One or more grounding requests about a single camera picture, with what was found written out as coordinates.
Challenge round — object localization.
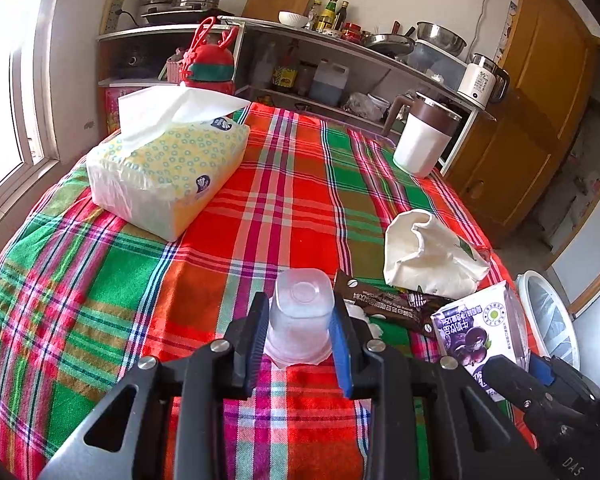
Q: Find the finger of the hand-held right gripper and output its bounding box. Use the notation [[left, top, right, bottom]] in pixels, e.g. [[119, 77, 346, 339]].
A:
[[481, 354, 548, 413], [529, 356, 561, 388]]

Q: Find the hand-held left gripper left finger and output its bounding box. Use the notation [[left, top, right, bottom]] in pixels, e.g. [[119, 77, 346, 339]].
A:
[[37, 292, 271, 480]]

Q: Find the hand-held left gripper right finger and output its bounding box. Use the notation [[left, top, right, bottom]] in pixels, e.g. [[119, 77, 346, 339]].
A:
[[327, 302, 561, 480]]

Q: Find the white trash bin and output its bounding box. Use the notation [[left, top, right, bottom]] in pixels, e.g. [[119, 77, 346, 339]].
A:
[[515, 270, 581, 371]]

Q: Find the clear plastic cup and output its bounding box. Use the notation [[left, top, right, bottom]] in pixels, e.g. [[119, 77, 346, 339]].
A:
[[264, 268, 337, 367]]

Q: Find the purple juice carton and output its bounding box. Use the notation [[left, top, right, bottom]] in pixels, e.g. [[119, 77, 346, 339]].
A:
[[430, 281, 531, 403]]

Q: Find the brown snack wrapper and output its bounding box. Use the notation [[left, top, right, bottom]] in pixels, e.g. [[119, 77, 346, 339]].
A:
[[334, 270, 453, 337]]

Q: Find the crumpled white paper bag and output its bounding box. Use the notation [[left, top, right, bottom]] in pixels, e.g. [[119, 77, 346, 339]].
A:
[[383, 208, 492, 301]]

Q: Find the plaid tablecloth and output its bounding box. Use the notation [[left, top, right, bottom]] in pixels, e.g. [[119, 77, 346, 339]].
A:
[[0, 101, 538, 480]]

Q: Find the yellow patterned tissue pack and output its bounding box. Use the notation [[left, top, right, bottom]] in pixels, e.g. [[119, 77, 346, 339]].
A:
[[86, 85, 252, 242]]

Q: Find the white mug with brown lid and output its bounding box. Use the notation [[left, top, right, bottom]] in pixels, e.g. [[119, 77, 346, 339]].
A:
[[382, 91, 463, 178]]

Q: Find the crumpled plastic bag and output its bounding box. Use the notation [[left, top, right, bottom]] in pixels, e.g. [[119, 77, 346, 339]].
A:
[[342, 92, 392, 121]]

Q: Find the wooden door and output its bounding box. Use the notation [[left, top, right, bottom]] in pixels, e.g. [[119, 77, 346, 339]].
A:
[[442, 0, 598, 241]]

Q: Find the translucent plastic jug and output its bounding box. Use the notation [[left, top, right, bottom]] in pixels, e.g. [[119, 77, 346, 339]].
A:
[[309, 59, 351, 107]]

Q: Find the small glass jar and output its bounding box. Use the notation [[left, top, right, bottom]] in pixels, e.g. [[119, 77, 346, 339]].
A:
[[297, 62, 314, 96]]

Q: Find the yellow label oil bottle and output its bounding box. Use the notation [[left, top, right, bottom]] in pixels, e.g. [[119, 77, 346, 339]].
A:
[[272, 45, 299, 92]]

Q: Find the white plastic bottle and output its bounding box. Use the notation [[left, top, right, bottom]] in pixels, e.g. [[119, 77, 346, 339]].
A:
[[254, 42, 278, 88]]

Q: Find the red water bottle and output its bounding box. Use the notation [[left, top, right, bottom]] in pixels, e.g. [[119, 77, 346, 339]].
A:
[[179, 16, 241, 96]]

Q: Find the pink basket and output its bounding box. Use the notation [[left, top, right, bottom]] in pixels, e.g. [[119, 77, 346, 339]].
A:
[[166, 50, 191, 83]]

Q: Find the white electric kettle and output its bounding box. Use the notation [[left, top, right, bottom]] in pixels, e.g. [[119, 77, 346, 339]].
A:
[[456, 52, 511, 110]]

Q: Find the metal kitchen counter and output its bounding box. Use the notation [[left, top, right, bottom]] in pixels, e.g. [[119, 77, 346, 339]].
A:
[[219, 16, 496, 176]]

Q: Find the clear plastic storage box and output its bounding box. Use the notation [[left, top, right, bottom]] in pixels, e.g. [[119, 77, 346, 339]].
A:
[[407, 40, 468, 92]]

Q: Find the steel frying pan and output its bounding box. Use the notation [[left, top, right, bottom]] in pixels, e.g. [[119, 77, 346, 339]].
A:
[[362, 21, 416, 58]]

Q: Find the steel basin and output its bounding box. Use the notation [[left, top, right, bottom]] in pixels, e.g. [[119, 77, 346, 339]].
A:
[[416, 21, 468, 57]]

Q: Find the white bowl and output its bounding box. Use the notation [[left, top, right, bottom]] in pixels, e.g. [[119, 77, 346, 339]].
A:
[[278, 10, 311, 29]]

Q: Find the white shelf unit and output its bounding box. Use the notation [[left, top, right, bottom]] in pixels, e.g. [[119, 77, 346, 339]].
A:
[[96, 24, 246, 97]]

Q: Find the black induction cooker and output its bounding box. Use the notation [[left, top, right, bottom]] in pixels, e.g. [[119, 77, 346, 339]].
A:
[[140, 7, 236, 27]]

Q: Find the power strip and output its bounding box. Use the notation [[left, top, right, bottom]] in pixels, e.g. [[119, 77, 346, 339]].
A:
[[101, 0, 126, 33]]

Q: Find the window frame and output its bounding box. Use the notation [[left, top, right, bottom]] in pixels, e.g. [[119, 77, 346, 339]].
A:
[[0, 0, 63, 241]]

